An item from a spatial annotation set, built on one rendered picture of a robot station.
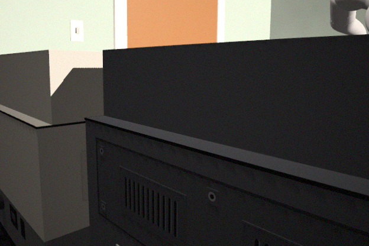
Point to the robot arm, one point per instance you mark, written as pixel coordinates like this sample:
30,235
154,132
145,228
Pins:
343,13

